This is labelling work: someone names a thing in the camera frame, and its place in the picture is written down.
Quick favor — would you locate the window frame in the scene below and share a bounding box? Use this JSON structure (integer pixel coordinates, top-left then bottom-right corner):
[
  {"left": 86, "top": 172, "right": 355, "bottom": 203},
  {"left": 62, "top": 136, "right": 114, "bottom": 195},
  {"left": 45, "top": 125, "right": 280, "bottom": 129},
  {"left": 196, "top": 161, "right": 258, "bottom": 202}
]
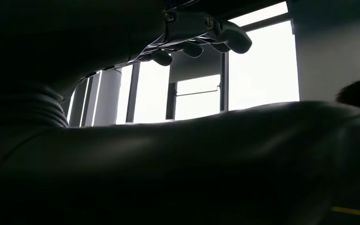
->
[{"left": 65, "top": 1, "right": 300, "bottom": 128}]

